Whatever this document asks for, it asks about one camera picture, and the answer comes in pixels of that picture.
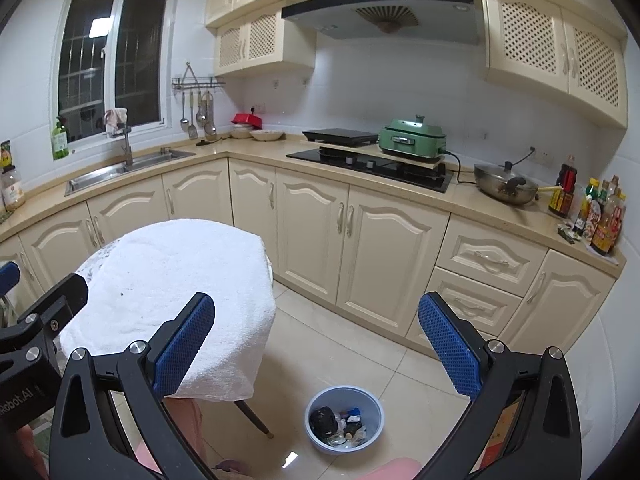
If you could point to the blue trash bin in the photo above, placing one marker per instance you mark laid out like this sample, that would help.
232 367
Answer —
372 410

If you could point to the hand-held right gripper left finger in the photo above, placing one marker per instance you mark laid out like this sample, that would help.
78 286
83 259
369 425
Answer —
182 345

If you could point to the green electric cooker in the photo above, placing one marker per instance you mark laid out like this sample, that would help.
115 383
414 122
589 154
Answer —
412 137

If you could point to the wooden board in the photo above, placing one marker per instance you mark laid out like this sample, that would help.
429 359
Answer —
360 152

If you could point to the black range hood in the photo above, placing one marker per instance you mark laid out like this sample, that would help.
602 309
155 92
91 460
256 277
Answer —
400 20

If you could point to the floral tablecloth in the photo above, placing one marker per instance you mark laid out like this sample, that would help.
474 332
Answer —
97 262

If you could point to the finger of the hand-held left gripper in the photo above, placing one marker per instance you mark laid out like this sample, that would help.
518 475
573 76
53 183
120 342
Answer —
9 276
60 300

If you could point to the steel skimmer spoon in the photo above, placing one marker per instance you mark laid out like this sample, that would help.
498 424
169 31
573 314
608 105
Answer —
200 119

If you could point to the steel kitchen faucet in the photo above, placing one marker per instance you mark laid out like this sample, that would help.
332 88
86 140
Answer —
127 150

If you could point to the steel kitchen sink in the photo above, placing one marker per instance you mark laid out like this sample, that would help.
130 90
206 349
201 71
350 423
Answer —
100 175

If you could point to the glass jar of grains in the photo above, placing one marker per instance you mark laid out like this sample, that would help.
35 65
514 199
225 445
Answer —
13 190

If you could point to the pink cloth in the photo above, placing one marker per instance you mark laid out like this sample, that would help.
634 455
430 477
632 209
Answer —
115 120

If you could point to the wide white bowl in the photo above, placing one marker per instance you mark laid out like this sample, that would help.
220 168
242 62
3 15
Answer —
267 136

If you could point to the row of condiment bottles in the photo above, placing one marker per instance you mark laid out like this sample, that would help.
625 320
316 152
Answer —
600 220

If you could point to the small white bowl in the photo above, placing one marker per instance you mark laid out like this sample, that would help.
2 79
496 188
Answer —
241 132

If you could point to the person's left forearm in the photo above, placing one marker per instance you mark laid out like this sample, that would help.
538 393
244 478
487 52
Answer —
32 455

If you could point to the cream upper kitchen cabinets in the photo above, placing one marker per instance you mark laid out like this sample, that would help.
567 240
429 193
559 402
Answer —
530 40

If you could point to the black glass gas stove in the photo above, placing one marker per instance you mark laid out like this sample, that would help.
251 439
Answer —
380 170

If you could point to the clear plastic bag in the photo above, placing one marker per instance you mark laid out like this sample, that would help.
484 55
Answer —
339 439

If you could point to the cream lower kitchen cabinets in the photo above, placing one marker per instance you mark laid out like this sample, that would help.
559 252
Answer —
390 240

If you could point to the tall cardboard box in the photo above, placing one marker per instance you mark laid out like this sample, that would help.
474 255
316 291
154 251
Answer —
505 430

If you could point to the green dish soap bottle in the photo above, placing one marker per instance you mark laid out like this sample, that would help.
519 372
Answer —
60 142

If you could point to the steel slotted spatula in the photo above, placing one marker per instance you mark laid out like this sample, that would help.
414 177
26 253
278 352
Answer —
193 132

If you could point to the black induction cooker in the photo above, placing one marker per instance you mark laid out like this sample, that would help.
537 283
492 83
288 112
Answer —
340 136

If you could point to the purple left slipper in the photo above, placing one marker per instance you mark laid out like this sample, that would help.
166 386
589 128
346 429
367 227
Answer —
232 467

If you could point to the white framed window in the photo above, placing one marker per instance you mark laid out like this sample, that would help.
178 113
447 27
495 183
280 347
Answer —
140 50

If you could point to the cream kitchen cabinets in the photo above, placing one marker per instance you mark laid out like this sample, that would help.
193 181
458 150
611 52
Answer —
390 240
530 40

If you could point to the dark sauce bottle yellow label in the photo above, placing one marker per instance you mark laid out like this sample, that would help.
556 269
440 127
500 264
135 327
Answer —
5 155

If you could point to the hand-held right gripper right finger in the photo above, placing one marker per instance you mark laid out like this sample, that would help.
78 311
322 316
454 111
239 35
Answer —
450 345

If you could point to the round white-clothed table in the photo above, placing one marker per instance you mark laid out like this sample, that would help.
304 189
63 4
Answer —
165 270

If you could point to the steel wok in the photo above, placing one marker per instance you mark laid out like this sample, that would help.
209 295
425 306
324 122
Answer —
500 185

